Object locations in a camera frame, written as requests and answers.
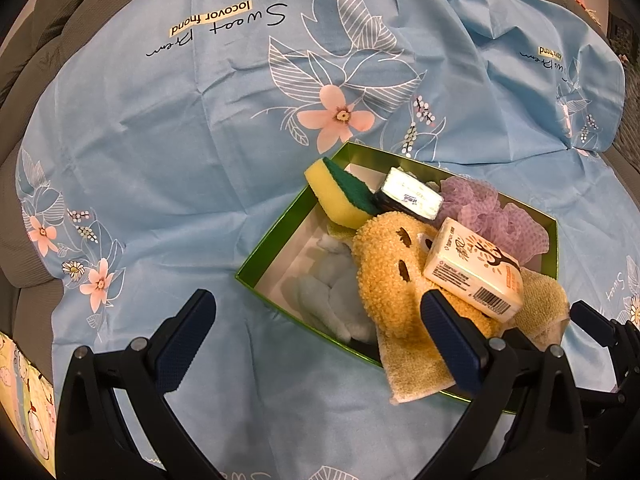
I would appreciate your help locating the grey sofa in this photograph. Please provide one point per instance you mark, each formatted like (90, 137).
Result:
(50, 25)

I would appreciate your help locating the cartoon printed blanket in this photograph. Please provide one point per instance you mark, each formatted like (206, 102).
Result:
(25, 410)

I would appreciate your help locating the orange and white tissue packet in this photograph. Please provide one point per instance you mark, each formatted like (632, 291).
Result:
(465, 270)

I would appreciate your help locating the green cardboard box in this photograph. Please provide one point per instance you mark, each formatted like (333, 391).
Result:
(295, 265)

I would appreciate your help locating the light blue plush toy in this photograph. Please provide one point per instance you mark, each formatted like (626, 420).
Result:
(330, 290)

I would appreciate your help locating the small black and white packet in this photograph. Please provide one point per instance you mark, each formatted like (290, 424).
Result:
(410, 192)

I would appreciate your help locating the beige towel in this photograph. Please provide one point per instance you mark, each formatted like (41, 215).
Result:
(415, 370)

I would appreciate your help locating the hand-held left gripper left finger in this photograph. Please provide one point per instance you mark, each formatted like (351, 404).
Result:
(185, 340)

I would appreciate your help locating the yellow smiley wash mitt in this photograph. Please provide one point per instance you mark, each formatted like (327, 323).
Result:
(385, 285)

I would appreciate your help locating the blue floral bed sheet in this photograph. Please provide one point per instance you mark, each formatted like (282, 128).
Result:
(175, 135)

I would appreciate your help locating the purple mesh bath pouf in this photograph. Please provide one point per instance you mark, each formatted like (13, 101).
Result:
(480, 215)

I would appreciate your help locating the yellow and green sponge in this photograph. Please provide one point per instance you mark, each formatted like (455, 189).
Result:
(335, 195)

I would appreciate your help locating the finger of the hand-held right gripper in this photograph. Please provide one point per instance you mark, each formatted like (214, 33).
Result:
(597, 317)

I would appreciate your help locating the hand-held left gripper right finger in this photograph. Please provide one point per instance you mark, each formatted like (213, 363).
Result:
(450, 340)

